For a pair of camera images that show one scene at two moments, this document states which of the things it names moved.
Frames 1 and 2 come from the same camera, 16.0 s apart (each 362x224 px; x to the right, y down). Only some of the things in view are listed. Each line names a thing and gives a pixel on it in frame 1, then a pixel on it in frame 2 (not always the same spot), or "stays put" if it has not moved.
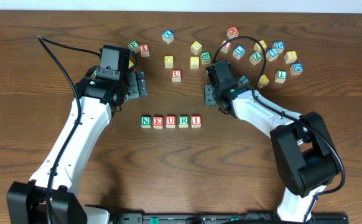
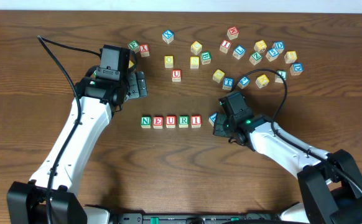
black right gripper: [209, 95] -> [221, 125]
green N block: [145, 122] stays put
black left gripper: [136, 84] stays put
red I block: [196, 121] stays put
